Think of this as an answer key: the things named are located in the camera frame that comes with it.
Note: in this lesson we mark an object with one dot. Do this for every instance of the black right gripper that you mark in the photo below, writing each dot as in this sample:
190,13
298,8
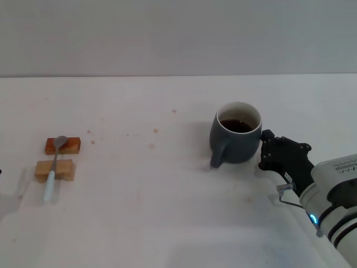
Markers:
293,159

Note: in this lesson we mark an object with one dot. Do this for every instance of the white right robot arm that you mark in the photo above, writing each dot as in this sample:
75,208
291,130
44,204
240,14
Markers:
343,231

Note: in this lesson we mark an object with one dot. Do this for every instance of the light tan wooden block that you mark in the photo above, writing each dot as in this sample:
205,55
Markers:
65,170

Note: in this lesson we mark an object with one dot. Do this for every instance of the dark grey ceramic mug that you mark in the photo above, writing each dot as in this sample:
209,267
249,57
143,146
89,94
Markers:
237,148

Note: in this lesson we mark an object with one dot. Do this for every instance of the reddish brown wooden block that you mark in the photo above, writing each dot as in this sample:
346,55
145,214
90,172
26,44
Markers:
74,145

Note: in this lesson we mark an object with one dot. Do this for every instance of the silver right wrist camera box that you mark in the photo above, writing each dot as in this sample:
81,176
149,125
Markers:
346,173

